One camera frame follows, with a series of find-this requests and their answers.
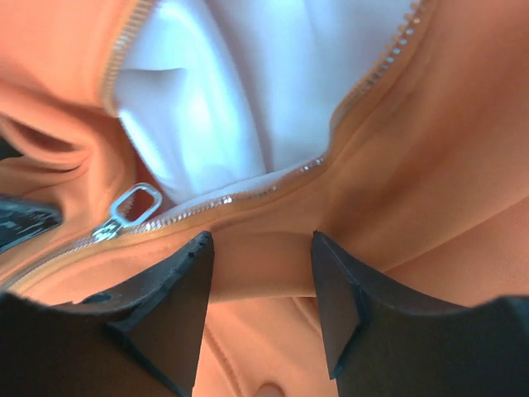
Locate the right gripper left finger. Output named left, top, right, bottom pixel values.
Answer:
left=1, top=232, right=214, bottom=396

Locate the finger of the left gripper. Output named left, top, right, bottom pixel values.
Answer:
left=1, top=194, right=62, bottom=252

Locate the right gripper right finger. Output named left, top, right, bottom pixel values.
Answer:
left=311, top=232, right=528, bottom=396

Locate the orange jacket pink lining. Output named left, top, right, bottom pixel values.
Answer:
left=1, top=1, right=528, bottom=396

